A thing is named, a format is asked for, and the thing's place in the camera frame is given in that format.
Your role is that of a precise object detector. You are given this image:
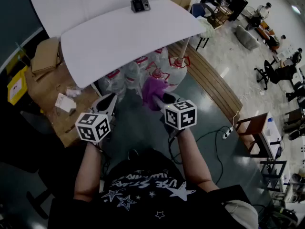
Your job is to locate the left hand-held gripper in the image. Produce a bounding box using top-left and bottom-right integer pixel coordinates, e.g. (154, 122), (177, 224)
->
(75, 93), (119, 143)

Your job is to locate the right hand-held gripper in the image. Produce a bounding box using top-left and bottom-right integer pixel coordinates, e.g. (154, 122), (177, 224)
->
(152, 93), (198, 137)

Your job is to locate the purple cloth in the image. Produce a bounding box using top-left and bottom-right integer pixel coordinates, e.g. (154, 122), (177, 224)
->
(141, 76), (169, 111)

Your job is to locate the black keypad device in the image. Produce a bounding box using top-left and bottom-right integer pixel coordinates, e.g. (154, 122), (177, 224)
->
(130, 0), (151, 14)

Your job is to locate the person's right forearm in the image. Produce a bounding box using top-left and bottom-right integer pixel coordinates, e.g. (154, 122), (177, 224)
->
(176, 127), (219, 193)

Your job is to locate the person's left forearm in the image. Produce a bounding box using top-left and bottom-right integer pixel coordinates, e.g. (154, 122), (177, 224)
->
(73, 141), (102, 203)

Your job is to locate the white paper box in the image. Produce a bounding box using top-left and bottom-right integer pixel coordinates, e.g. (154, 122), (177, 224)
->
(54, 93), (77, 113)

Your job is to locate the group of clear water jugs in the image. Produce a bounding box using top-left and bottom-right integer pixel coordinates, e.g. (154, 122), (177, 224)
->
(99, 46), (191, 102)

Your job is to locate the wooden slatted board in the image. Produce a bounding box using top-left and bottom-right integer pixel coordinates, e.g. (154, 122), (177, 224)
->
(166, 41), (244, 125)

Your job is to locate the white power strip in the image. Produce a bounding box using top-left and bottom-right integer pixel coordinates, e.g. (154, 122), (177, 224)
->
(222, 127), (234, 139)

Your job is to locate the large flat cardboard sheet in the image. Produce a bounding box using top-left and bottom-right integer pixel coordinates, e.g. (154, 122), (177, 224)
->
(23, 63), (96, 147)

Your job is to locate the brown wooden chair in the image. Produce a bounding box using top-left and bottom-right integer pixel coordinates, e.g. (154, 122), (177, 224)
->
(234, 112), (270, 158)

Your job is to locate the small cardboard box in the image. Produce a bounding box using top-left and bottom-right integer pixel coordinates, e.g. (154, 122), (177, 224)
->
(30, 37), (63, 75)

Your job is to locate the yellow bin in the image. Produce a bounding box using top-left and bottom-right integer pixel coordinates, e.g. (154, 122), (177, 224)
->
(6, 65), (29, 106)

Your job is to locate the black star print t-shirt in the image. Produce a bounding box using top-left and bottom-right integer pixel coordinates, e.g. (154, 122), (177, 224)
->
(47, 148), (254, 229)

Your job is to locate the white side table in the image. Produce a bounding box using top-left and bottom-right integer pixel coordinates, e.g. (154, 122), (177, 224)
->
(259, 111), (284, 159)

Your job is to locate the black office chair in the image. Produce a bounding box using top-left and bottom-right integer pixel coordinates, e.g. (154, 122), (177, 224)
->
(254, 59), (278, 91)

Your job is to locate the grey beanbag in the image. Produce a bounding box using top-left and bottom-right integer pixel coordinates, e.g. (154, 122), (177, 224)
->
(235, 24), (261, 51)

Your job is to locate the blue chair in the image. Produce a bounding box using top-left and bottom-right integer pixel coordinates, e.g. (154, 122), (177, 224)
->
(190, 2), (216, 19)

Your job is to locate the beige bag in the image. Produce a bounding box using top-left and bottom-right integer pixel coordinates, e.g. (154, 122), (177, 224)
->
(223, 199), (259, 229)

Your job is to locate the black cabinet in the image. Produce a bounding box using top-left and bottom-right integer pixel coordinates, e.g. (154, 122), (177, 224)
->
(227, 0), (249, 22)

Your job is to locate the black cable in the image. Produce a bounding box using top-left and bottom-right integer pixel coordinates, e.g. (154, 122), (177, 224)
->
(168, 125), (233, 186)

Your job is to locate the black metal stool frame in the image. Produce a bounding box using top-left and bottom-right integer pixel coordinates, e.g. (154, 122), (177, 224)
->
(259, 160), (288, 192)

